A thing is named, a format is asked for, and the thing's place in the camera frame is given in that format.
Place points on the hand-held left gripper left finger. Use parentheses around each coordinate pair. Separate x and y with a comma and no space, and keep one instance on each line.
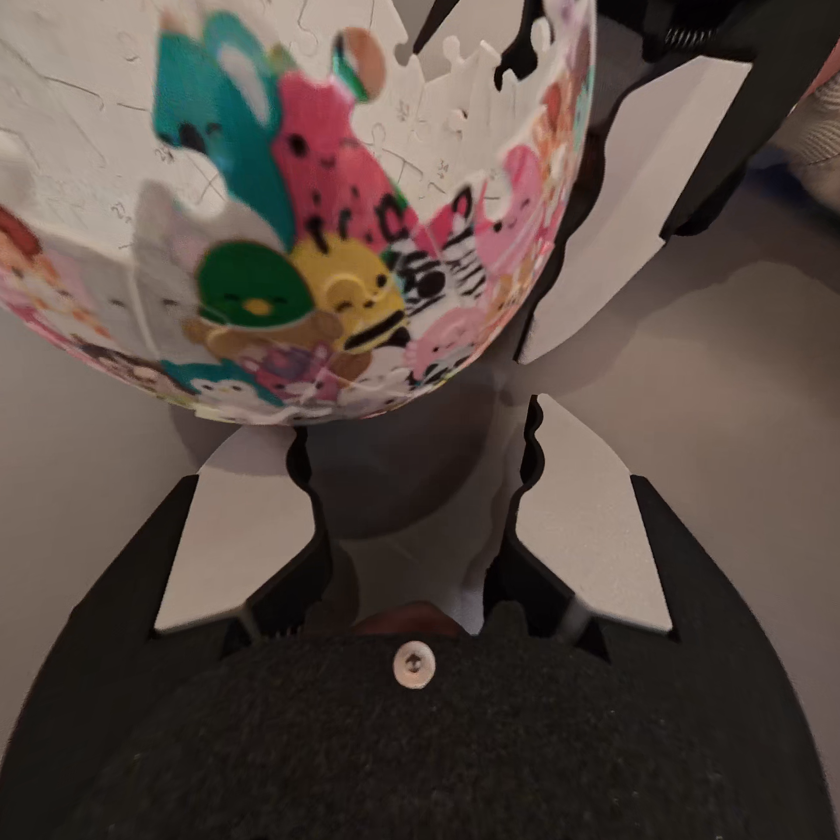
(249,525)

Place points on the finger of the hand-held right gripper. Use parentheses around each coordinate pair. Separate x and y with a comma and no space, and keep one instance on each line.
(643,164)
(525,33)

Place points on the colourful puzzle ball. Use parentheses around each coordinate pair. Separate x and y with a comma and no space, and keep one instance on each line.
(229,197)

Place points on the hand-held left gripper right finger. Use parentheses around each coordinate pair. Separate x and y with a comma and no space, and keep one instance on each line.
(590,525)

